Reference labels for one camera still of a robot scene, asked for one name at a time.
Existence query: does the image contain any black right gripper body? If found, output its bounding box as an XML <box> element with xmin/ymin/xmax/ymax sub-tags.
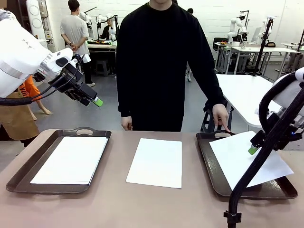
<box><xmin>261</xmin><ymin>113</ymin><xmax>304</xmax><ymax>151</ymax></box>

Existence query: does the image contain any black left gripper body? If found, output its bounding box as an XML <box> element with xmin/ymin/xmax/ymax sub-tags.
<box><xmin>48</xmin><ymin>58</ymin><xmax>84</xmax><ymax>101</ymax></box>

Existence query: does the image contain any white A4 paper sheet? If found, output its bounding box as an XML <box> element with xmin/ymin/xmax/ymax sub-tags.
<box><xmin>30</xmin><ymin>137</ymin><xmax>109</xmax><ymax>185</ymax></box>
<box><xmin>125</xmin><ymin>138</ymin><xmax>183</xmax><ymax>189</ymax></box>
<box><xmin>30</xmin><ymin>136</ymin><xmax>107</xmax><ymax>185</ymax></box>
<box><xmin>209</xmin><ymin>130</ymin><xmax>295</xmax><ymax>191</ymax></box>

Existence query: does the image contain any person's left forearm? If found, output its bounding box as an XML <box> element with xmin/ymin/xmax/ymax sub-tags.
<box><xmin>201</xmin><ymin>78</ymin><xmax>228</xmax><ymax>112</ymax></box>

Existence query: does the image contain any person's right forearm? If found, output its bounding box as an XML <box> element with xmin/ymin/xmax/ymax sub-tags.
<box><xmin>117</xmin><ymin>78</ymin><xmax>133</xmax><ymax>117</ymax></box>

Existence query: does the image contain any person's left hand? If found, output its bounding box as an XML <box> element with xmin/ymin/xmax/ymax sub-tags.
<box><xmin>212</xmin><ymin>104</ymin><xmax>231</xmax><ymax>133</ymax></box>

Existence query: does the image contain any person's right hand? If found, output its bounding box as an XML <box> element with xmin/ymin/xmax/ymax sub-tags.
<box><xmin>120</xmin><ymin>115</ymin><xmax>133</xmax><ymax>131</ymax></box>

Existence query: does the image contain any mannequin with orange trousers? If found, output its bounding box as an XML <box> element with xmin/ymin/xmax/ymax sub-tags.
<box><xmin>18</xmin><ymin>75</ymin><xmax>52</xmax><ymax>121</ymax></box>

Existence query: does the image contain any wood top work table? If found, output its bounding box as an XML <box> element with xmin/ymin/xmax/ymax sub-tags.
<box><xmin>87</xmin><ymin>40</ymin><xmax>118</xmax><ymax>72</ymax></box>

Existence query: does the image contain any person in grey t-shirt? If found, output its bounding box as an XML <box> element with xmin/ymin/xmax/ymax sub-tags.
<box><xmin>60</xmin><ymin>0</ymin><xmax>96</xmax><ymax>87</ymax></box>

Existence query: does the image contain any large white table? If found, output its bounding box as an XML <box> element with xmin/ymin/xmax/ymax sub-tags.
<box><xmin>215</xmin><ymin>73</ymin><xmax>281</xmax><ymax>129</ymax></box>

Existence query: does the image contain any brown plastic tray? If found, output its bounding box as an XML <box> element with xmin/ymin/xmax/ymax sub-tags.
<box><xmin>196</xmin><ymin>130</ymin><xmax>299</xmax><ymax>200</ymax></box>
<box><xmin>6</xmin><ymin>127</ymin><xmax>112</xmax><ymax>196</ymax></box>

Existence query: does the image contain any tan brown apron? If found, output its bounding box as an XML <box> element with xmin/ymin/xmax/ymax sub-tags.
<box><xmin>0</xmin><ymin>91</ymin><xmax>40</xmax><ymax>141</ymax></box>

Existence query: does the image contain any white tower air conditioner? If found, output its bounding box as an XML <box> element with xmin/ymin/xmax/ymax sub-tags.
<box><xmin>25</xmin><ymin>0</ymin><xmax>48</xmax><ymax>46</ymax></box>

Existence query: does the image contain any person in black sweater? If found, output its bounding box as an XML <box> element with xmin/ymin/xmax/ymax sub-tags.
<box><xmin>115</xmin><ymin>0</ymin><xmax>214</xmax><ymax>133</ymax></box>

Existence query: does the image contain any long white desk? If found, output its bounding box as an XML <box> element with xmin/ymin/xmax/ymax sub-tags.
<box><xmin>231</xmin><ymin>46</ymin><xmax>300</xmax><ymax>84</ymax></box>

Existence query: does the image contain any black tripod pole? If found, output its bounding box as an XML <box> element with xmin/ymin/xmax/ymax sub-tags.
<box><xmin>251</xmin><ymin>18</ymin><xmax>274</xmax><ymax>77</ymax></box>

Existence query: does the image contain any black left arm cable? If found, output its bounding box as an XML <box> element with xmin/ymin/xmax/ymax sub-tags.
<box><xmin>0</xmin><ymin>54</ymin><xmax>86</xmax><ymax>106</ymax></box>

